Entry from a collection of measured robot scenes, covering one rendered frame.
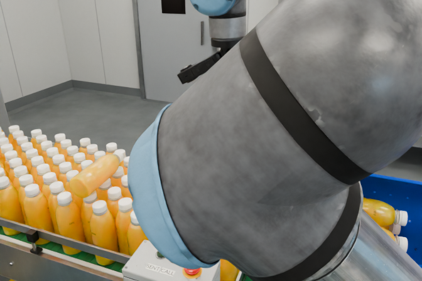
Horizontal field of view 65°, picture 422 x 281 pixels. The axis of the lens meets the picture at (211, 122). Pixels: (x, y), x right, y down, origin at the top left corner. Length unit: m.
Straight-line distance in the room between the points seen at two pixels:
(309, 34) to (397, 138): 0.07
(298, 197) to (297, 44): 0.08
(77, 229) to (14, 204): 0.25
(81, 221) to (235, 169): 0.98
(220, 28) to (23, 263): 1.01
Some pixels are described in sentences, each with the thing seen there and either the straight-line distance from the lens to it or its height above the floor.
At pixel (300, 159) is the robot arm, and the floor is 1.61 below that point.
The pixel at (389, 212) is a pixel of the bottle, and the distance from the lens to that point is 1.01.
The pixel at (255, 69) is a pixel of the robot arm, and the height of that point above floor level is 1.65.
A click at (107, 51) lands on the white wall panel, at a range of 5.39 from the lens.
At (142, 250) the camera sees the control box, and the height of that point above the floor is 1.10.
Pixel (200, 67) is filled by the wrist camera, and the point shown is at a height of 1.52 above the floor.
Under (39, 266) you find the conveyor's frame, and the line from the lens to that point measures 1.28.
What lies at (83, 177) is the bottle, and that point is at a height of 1.17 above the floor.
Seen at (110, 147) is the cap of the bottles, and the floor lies 1.10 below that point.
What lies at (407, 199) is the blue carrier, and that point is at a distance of 1.11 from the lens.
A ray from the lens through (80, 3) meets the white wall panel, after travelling 5.55.
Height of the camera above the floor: 1.69
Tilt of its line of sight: 24 degrees down
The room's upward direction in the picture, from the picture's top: straight up
